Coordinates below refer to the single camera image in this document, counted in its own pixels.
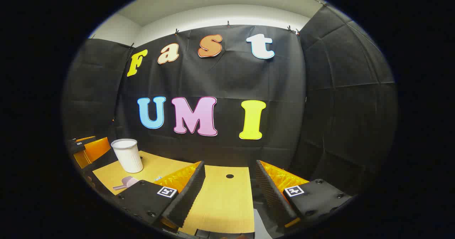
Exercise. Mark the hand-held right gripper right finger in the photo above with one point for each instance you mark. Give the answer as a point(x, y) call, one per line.
point(272, 196)

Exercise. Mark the black backdrop cloth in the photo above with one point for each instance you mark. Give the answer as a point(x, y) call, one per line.
point(227, 79)

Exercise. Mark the white ribbed garbage bin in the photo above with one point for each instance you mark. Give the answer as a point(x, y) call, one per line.
point(128, 157)

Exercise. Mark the pale purple plastic dustpan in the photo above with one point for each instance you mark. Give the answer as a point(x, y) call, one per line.
point(128, 182)

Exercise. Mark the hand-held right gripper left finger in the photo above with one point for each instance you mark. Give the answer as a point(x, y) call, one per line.
point(188, 196)

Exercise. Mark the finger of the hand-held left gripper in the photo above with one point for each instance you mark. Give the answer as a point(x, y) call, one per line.
point(103, 159)
point(80, 147)

